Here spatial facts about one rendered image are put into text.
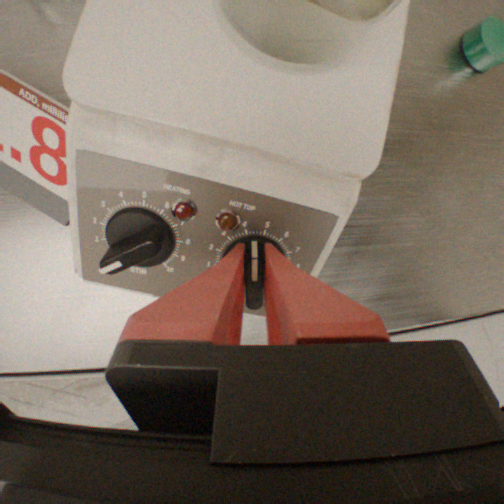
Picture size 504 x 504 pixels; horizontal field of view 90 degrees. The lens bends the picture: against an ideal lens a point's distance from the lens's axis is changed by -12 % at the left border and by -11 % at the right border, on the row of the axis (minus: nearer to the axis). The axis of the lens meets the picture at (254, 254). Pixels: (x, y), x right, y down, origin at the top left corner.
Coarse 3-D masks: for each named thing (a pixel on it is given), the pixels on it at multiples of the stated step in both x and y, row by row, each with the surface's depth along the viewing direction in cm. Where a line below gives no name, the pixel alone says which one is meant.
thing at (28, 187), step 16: (16, 80) 12; (48, 96) 12; (0, 160) 15; (0, 176) 16; (16, 176) 16; (32, 176) 16; (16, 192) 16; (32, 192) 16; (48, 192) 16; (48, 208) 16; (64, 208) 16; (64, 224) 17
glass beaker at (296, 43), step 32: (224, 0) 7; (256, 0) 7; (288, 0) 6; (320, 0) 6; (352, 0) 6; (384, 0) 6; (256, 32) 8; (288, 32) 7; (320, 32) 7; (352, 32) 7; (288, 64) 9; (320, 64) 9
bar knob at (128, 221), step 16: (128, 208) 12; (112, 224) 12; (128, 224) 12; (144, 224) 12; (160, 224) 12; (112, 240) 13; (128, 240) 12; (144, 240) 11; (160, 240) 12; (112, 256) 12; (128, 256) 12; (144, 256) 12; (160, 256) 13; (112, 272) 12
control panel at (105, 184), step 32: (96, 160) 11; (128, 160) 11; (96, 192) 12; (128, 192) 12; (160, 192) 12; (192, 192) 12; (224, 192) 12; (256, 192) 12; (96, 224) 13; (192, 224) 13; (256, 224) 13; (288, 224) 13; (320, 224) 13; (96, 256) 14; (192, 256) 14; (288, 256) 14; (128, 288) 15; (160, 288) 15
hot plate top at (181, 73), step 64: (128, 0) 8; (192, 0) 9; (128, 64) 9; (192, 64) 9; (256, 64) 9; (384, 64) 10; (192, 128) 9; (256, 128) 10; (320, 128) 10; (384, 128) 10
